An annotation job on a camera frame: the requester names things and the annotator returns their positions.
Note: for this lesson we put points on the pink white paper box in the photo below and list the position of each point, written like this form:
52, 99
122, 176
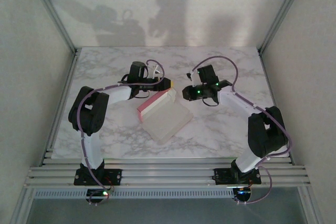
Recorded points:
168, 119

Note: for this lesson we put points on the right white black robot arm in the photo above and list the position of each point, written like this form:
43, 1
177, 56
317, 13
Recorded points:
265, 134

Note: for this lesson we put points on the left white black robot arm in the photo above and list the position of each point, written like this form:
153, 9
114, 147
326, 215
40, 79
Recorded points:
86, 113

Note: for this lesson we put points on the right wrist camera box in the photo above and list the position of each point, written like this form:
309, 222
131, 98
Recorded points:
193, 75

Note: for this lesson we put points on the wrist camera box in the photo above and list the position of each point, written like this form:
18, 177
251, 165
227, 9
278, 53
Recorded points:
157, 72
193, 75

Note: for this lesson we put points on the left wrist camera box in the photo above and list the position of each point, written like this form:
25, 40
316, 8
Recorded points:
157, 72

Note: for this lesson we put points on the right aluminium table side rail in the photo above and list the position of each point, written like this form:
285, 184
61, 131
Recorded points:
268, 77

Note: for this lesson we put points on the aluminium table side rail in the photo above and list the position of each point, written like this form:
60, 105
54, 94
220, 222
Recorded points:
268, 77
62, 98

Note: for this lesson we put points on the left aluminium table side rail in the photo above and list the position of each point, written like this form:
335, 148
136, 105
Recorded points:
62, 98

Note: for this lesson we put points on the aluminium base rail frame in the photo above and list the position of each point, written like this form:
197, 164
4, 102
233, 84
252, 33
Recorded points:
170, 176

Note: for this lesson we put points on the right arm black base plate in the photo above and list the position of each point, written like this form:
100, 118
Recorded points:
221, 176

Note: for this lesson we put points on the left aluminium upright post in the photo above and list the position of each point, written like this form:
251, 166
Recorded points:
53, 11

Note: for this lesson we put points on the aluminium upright post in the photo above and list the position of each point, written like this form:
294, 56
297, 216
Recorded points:
53, 11
282, 11

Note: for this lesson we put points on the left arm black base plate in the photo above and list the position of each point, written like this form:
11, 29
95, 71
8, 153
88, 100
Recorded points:
115, 176

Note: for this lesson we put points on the right aluminium upright post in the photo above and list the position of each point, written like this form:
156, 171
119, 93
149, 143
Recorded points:
282, 11

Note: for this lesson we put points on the right lower aluminium frame post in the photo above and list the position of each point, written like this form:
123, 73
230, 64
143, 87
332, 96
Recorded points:
310, 205

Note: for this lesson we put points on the aluminium frame post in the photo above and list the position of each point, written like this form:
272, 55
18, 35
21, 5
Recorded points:
310, 205
24, 205

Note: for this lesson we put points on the left lower aluminium frame post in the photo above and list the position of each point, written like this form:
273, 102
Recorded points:
24, 205

